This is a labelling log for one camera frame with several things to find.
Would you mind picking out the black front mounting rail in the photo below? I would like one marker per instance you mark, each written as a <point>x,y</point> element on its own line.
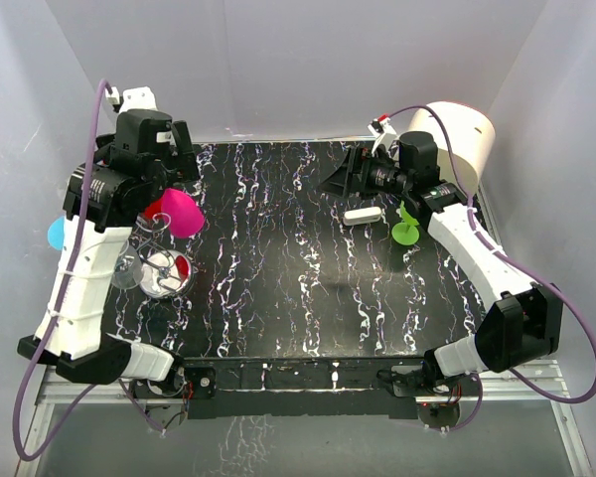
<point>381,386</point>

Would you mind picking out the green wine glass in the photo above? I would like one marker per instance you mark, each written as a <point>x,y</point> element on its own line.
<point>405,232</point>

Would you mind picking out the clear wine glass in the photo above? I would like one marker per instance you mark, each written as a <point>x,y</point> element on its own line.
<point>127,272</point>

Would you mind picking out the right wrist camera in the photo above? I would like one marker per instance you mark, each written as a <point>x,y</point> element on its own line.
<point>383,133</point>

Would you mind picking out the blue wine glass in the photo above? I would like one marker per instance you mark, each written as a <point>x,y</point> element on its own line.
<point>56,234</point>

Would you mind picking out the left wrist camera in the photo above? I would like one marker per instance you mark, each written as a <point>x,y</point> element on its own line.
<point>133,98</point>

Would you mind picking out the chrome wine glass rack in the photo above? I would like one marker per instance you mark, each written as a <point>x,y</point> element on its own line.
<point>166,271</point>

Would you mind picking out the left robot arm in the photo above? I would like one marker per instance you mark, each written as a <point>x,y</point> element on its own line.
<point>101,209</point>

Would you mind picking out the red wine glass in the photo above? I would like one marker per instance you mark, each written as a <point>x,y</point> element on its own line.
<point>152,210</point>

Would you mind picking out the white cylindrical container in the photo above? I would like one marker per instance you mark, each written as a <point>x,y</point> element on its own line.
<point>472,136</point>

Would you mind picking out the small white rectangular block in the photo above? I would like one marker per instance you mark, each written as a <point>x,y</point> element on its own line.
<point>362,216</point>

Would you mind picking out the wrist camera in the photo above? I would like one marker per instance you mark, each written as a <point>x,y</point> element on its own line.
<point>133,98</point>
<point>383,133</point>

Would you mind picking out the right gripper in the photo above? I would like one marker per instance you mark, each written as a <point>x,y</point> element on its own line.
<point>354,176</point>

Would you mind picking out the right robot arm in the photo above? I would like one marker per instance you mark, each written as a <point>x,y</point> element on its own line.
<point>523,319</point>

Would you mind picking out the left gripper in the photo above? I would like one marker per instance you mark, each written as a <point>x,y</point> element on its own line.
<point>188,172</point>

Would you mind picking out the magenta wine glass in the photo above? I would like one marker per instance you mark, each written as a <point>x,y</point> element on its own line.
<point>186,219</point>

